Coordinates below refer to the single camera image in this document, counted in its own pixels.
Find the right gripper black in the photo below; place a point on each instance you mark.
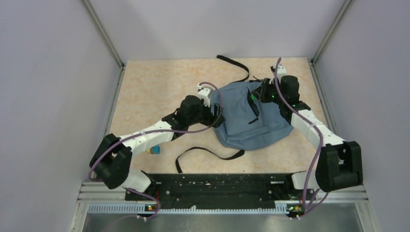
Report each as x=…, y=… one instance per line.
x=262, y=91

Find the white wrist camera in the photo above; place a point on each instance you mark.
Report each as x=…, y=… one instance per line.
x=281, y=71
x=205, y=94

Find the blue grey student backpack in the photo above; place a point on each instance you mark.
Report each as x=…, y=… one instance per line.
x=248, y=125

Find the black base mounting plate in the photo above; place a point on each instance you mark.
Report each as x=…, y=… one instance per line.
x=222, y=191

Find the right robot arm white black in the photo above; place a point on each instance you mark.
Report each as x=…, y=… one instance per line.
x=338, y=163

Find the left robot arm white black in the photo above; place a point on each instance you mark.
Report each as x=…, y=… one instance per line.
x=112, y=160

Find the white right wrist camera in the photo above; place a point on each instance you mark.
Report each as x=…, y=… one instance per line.
x=281, y=71

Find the aluminium front rail frame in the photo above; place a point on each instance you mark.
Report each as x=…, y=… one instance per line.
x=99, y=209

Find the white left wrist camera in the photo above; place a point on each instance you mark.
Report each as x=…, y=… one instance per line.
x=205, y=94

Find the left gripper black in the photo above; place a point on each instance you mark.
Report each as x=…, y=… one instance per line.
x=215, y=120

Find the colourful wooden block puzzle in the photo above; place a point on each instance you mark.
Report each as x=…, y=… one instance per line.
x=154, y=150

